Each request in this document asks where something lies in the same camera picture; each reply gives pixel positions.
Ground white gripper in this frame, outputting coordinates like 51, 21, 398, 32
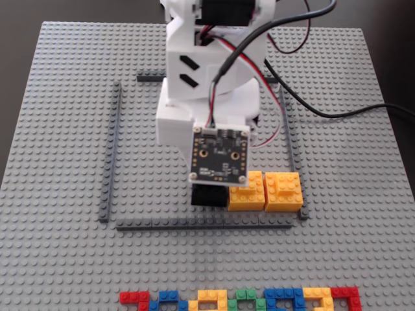
155, 102, 196, 176

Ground black Lego cube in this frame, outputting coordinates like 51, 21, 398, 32
190, 184, 230, 208

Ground yellow Lego cube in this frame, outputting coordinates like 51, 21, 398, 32
263, 171, 305, 213
228, 170, 265, 212

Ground dark grey Lego strip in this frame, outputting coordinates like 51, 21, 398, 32
98, 81, 123, 224
115, 217, 294, 231
136, 70, 279, 84
277, 86, 309, 221

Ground grey Lego baseplate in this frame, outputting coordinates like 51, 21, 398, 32
0, 21, 415, 311

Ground blue Lego brick letter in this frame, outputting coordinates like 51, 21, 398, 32
149, 290, 189, 311
264, 287, 304, 311

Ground yellow Lego brick letter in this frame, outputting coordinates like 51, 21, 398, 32
187, 289, 228, 311
303, 287, 333, 311

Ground red Lego brick letter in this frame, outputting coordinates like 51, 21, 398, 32
119, 290, 150, 311
330, 286, 361, 311

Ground green Lego brick letter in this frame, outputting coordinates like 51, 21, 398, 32
226, 288, 267, 311

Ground black camera circuit board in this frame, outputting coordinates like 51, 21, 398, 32
187, 124, 252, 189

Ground black camera USB cable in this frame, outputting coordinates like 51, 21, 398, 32
206, 0, 338, 130

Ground red white servo wire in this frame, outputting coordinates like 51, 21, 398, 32
249, 87, 285, 150

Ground red white black servo wires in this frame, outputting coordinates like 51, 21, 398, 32
194, 0, 314, 85

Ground thick black cable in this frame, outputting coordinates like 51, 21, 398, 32
263, 60, 415, 119

